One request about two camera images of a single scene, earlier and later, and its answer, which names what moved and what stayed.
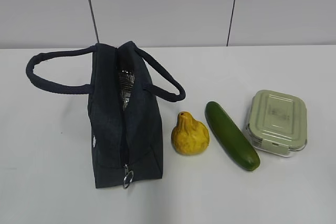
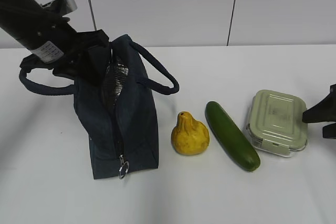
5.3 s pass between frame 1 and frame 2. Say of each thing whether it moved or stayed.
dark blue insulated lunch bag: moved
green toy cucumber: stayed
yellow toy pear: stayed
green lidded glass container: stayed
